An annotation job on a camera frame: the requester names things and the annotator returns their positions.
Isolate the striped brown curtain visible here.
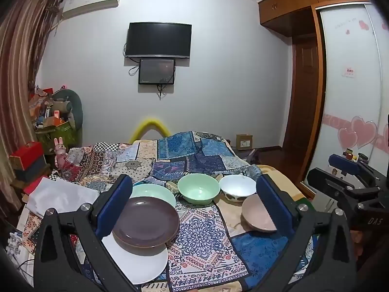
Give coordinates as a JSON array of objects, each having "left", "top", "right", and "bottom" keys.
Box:
[{"left": 0, "top": 0, "right": 63, "bottom": 219}]

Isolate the dark purple plate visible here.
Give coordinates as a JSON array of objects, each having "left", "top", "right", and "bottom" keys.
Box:
[{"left": 112, "top": 197, "right": 180, "bottom": 248}]

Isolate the pink bowl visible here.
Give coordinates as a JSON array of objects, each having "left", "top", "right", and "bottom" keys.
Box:
[{"left": 241, "top": 194, "right": 278, "bottom": 233}]

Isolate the white bowl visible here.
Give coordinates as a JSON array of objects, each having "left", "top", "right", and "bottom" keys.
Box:
[{"left": 219, "top": 175, "right": 257, "bottom": 203}]

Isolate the black thin cable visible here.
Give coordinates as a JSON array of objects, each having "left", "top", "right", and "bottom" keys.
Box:
[{"left": 15, "top": 258, "right": 37, "bottom": 280}]

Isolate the pink rabbit toy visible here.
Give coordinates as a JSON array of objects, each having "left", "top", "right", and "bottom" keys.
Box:
[{"left": 53, "top": 137, "right": 69, "bottom": 169}]

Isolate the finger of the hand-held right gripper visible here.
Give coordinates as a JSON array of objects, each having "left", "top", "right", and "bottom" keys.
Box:
[
  {"left": 328, "top": 154, "right": 389, "bottom": 189},
  {"left": 306, "top": 167, "right": 382, "bottom": 203}
]

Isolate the brown wooden door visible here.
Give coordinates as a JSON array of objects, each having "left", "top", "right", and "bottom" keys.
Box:
[{"left": 283, "top": 35, "right": 319, "bottom": 165}]

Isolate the black wall television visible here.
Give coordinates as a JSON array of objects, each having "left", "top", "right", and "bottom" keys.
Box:
[{"left": 126, "top": 22, "right": 193, "bottom": 59}]

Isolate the pile of colourful clutter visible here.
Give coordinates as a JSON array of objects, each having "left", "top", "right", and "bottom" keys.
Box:
[{"left": 29, "top": 85, "right": 73, "bottom": 128}]

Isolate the red box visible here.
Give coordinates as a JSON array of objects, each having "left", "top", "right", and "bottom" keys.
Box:
[{"left": 9, "top": 141, "right": 44, "bottom": 171}]

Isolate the grey backpack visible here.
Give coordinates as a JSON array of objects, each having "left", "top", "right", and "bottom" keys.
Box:
[{"left": 240, "top": 149, "right": 262, "bottom": 166}]

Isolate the small black wall monitor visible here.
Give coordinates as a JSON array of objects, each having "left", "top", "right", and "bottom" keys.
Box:
[{"left": 139, "top": 58, "right": 176, "bottom": 85}]

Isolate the wooden overhead cabinet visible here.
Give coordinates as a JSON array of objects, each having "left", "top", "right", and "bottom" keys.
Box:
[{"left": 257, "top": 0, "right": 370, "bottom": 37}]

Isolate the green storage box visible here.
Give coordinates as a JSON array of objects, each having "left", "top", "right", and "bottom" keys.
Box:
[{"left": 35, "top": 122, "right": 81, "bottom": 153}]

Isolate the green bowl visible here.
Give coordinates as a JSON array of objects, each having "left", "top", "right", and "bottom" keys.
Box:
[{"left": 177, "top": 173, "right": 221, "bottom": 204}]

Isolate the grey neck pillow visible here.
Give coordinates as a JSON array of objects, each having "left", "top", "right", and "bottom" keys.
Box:
[{"left": 52, "top": 89, "right": 84, "bottom": 131}]

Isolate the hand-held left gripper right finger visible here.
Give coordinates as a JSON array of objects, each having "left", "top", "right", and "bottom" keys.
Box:
[{"left": 256, "top": 174, "right": 357, "bottom": 292}]

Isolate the cardboard box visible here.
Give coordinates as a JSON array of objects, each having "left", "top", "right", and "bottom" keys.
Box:
[{"left": 236, "top": 134, "right": 253, "bottom": 151}]

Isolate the yellow foam tube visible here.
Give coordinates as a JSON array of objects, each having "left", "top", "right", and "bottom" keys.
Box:
[{"left": 129, "top": 118, "right": 171, "bottom": 144}]

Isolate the light green plate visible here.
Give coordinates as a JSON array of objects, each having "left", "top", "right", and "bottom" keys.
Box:
[{"left": 130, "top": 183, "right": 177, "bottom": 210}]

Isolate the patchwork blanket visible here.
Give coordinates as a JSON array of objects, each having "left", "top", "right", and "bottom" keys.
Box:
[{"left": 18, "top": 131, "right": 313, "bottom": 292}]

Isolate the white air conditioner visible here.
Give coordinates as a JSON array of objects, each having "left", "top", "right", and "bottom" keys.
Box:
[{"left": 61, "top": 0, "right": 123, "bottom": 19}]

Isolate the dark grey box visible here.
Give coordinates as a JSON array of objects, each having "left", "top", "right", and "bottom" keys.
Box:
[{"left": 14, "top": 163, "right": 51, "bottom": 183}]

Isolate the white folded cloth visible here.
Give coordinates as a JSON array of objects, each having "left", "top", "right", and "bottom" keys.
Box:
[{"left": 26, "top": 176, "right": 101, "bottom": 217}]

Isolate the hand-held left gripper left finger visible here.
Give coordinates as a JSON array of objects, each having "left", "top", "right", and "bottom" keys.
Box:
[{"left": 33, "top": 174, "right": 137, "bottom": 292}]

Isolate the white toy robot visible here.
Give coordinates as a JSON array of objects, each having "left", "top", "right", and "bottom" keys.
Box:
[{"left": 5, "top": 231, "right": 23, "bottom": 256}]

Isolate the white heart-print sliding door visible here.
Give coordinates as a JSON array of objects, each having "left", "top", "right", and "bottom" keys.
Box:
[{"left": 304, "top": 1, "right": 389, "bottom": 189}]

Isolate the white plate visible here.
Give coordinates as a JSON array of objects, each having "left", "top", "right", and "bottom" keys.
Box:
[{"left": 100, "top": 234, "right": 168, "bottom": 285}]

